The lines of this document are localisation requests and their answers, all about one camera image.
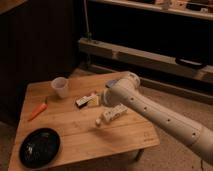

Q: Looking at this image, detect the black ceramic bowl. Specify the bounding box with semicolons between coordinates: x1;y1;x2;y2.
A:
19;128;60;169

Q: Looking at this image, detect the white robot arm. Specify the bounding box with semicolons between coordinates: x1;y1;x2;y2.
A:
100;72;213;166

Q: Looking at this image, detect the small white cube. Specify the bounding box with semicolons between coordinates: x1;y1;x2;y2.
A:
95;118;102;126

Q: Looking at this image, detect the white domino block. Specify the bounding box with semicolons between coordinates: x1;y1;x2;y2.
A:
101;104;127;123

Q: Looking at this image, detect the wooden folding table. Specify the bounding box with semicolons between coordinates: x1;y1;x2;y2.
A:
8;72;160;171

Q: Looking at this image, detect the translucent plastic cup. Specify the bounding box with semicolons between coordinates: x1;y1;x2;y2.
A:
51;77;69;98

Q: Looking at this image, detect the orange toy carrot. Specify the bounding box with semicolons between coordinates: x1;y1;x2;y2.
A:
28;98;47;121

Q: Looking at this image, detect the wooden bench beam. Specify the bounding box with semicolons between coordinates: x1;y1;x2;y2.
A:
78;38;213;84

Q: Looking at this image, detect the vertical metal pole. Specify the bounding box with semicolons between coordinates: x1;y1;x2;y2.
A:
83;0;92;41

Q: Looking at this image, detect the black case handle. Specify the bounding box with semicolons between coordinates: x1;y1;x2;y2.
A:
175;58;207;70

